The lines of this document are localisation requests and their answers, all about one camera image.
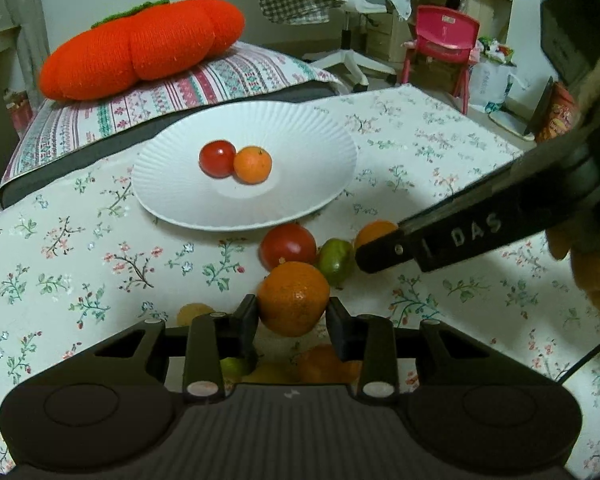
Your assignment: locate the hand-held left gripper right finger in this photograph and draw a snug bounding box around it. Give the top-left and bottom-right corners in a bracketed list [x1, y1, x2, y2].
[325, 297, 506, 403]

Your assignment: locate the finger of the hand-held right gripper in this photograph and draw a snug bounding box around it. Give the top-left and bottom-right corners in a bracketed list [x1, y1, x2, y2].
[355, 130, 600, 275]

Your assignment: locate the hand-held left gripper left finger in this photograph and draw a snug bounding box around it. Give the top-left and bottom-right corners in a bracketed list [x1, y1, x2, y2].
[80, 294, 259, 403]

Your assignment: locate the large orange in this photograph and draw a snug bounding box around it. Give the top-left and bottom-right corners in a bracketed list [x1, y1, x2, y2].
[257, 261, 331, 338]

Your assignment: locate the large red tomato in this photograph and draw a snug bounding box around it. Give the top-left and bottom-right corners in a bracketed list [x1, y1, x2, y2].
[259, 223, 318, 273]

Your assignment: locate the small orange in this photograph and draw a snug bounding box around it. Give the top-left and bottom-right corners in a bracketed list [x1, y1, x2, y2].
[354, 220, 400, 251]
[233, 145, 273, 185]

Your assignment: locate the small red tomato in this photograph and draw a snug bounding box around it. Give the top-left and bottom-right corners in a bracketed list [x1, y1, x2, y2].
[199, 140, 237, 179]

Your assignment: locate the white ribbed plate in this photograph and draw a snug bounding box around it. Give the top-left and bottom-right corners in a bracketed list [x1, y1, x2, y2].
[131, 100, 358, 232]

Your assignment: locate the person's right hand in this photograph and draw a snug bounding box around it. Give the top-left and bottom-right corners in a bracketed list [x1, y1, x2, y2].
[548, 230, 600, 328]

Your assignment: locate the wooden desk with shelves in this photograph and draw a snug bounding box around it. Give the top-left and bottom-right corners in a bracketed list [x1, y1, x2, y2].
[432, 0, 518, 61]

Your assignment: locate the white plastic bag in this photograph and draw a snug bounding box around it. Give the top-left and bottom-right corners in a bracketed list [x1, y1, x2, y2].
[467, 55, 518, 113]

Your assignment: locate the pink plastic chair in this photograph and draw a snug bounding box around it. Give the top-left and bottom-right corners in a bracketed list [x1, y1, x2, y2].
[400, 5, 482, 116]

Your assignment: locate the floral tablecloth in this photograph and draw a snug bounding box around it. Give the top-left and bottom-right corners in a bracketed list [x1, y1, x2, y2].
[0, 84, 600, 476]

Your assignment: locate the white office chair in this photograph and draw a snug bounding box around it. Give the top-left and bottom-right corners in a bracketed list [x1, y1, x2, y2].
[305, 10, 398, 92]

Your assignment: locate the striped patterned cloth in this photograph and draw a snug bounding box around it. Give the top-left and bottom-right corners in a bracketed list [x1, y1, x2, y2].
[2, 42, 348, 186]

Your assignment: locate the orange knitted persimmon cushion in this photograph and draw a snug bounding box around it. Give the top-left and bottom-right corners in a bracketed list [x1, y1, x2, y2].
[39, 0, 246, 102]

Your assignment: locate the grey curtain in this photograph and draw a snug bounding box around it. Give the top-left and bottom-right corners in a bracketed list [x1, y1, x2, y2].
[0, 0, 51, 106]

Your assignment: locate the black cable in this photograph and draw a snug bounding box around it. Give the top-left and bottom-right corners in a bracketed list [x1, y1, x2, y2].
[562, 327, 600, 383]

